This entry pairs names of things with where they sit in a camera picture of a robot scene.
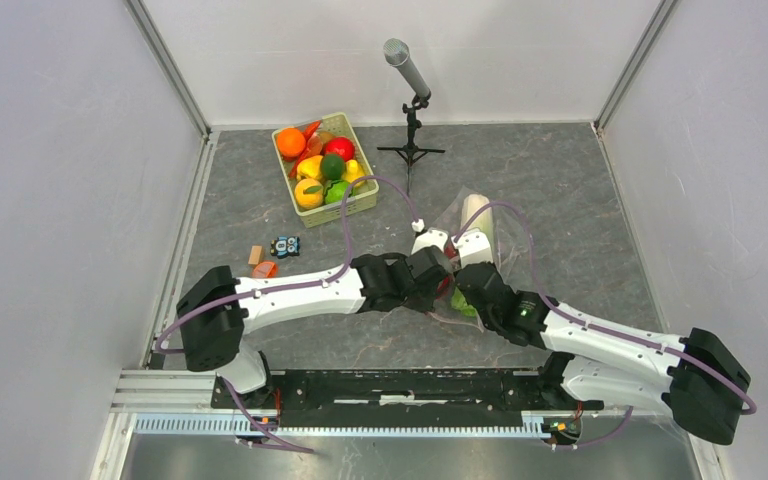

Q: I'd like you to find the blue owl toy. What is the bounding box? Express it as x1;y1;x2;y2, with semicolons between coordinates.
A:
270;236;300;259

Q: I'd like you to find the fake napa cabbage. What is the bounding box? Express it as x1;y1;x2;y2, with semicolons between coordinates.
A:
451;193;495;318

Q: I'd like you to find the black microphone tripod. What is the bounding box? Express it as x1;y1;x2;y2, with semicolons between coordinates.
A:
377;95;446;194

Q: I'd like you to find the fake green avocado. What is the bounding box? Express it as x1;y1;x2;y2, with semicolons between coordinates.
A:
320;153;345;181

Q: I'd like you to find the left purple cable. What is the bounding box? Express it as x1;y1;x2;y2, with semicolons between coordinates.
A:
153;174;425;455

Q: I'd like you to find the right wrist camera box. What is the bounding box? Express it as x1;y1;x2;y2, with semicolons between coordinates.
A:
454;228;495;268

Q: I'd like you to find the fake red chili bag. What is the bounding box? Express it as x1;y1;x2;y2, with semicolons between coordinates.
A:
287;132;334;178

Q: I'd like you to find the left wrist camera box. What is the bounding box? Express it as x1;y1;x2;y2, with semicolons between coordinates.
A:
411;219;451;255

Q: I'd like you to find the grey microphone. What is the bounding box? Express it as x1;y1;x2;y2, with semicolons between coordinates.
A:
382;38;431;100

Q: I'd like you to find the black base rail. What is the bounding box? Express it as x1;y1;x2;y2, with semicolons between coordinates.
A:
240;368;604;433

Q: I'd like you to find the fake red pepper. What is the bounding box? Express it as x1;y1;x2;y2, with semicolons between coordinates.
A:
441;240;458;293

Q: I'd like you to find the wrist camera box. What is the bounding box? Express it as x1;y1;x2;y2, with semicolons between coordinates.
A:
454;228;495;268
411;219;451;255

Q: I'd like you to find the fake yellow pepper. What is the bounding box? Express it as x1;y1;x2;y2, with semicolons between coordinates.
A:
295;155;325;182

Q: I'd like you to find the fake red apple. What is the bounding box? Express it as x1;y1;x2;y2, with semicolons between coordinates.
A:
322;136;356;162

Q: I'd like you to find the small wooden block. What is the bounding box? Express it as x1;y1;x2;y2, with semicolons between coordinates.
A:
247;245;264;268

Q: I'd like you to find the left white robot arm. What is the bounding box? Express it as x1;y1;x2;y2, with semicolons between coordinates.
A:
178;246;453;408

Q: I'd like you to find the fake orange with leaf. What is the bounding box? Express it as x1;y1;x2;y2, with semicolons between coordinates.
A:
293;178;325;211

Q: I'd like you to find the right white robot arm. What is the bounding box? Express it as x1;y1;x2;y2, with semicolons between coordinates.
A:
455;262;756;445

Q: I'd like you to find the clear zip top bag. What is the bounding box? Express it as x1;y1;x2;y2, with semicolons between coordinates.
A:
428;187;529;331

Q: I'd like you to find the fake yellow pear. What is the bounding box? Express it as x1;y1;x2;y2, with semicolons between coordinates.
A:
342;159;366;184

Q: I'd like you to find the purple cable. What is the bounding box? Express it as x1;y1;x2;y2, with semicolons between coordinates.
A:
153;174;425;455
453;200;758;417

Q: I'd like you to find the fake carrot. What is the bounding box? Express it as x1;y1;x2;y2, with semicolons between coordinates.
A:
302;120;322;143

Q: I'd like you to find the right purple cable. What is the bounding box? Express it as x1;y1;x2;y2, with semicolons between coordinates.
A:
453;200;758;417

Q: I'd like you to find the orange half slice toy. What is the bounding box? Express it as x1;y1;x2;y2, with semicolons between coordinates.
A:
251;261;278;279

